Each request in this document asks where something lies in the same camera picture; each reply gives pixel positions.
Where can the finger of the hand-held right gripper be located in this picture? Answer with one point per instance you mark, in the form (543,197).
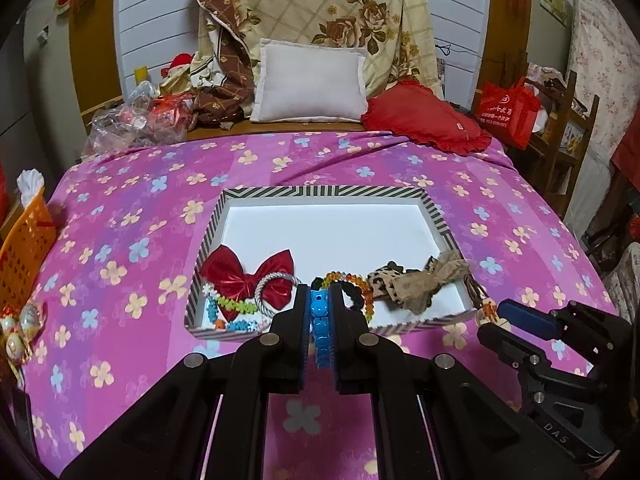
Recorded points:
(530,317)
(505,347)

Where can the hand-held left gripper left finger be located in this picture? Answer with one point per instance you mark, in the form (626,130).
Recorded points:
(304,330)

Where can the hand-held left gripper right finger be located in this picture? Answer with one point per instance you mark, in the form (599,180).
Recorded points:
(339,330)

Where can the black scrunchie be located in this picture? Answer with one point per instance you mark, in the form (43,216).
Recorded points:
(356,294)

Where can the striped shallow box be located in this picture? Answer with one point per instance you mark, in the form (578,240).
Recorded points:
(325,230)

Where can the red satin bow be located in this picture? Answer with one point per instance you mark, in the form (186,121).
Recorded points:
(235,275)

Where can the wooden chair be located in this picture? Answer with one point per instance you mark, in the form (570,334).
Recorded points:
(575,125)

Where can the red shopping bag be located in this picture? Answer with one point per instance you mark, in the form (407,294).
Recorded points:
(505,110)

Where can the pink floral blanket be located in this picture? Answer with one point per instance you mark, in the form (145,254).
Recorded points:
(125,220)

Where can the red ruffled pillow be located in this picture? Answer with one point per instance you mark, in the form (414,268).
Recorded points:
(420,115)

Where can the white pillow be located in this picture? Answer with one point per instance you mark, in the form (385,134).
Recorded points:
(310,80)

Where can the brown patterned quilt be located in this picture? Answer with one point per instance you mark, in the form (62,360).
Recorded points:
(225,85)

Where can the floral curtain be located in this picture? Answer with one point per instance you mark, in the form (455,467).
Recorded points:
(605,60)

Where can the clear plastic bags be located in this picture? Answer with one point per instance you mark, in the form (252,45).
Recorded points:
(140,115)

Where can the seashell ornaments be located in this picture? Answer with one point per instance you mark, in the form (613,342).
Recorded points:
(17,335)

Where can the santa plush toy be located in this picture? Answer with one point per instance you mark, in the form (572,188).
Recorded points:
(177,70)

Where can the orange plastic basket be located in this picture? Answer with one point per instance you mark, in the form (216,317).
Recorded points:
(25,245)

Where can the white tissue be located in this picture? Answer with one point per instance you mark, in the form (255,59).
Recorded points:
(30,185)

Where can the grey refrigerator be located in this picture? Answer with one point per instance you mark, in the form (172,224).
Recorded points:
(45,70)

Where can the wall picture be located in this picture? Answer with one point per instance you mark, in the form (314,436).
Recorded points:
(555,0)

